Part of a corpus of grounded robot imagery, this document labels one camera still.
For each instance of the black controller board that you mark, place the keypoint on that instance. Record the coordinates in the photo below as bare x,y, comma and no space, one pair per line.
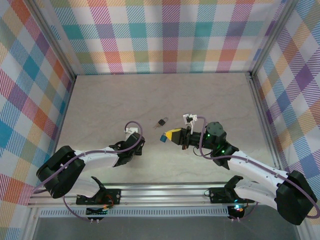
236,213
96,212

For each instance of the aluminium frame leg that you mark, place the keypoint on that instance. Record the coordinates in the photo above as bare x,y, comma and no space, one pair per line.
302,233
31,225

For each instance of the aluminium frame post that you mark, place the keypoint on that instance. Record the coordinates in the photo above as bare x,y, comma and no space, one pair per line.
271,37
55,37

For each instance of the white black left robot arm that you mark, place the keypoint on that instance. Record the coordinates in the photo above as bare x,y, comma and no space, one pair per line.
100,157

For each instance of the small black padlock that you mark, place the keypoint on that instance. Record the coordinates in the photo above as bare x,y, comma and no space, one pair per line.
162,122

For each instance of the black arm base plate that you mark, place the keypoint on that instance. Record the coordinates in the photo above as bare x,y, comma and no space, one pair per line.
117,198
213,198

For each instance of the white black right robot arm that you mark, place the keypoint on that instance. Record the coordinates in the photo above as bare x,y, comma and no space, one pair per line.
257,170

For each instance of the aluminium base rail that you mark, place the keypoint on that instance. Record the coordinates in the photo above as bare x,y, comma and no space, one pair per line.
162,197

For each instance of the aluminium side rail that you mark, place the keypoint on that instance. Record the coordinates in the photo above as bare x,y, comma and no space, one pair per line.
64,112
260,110

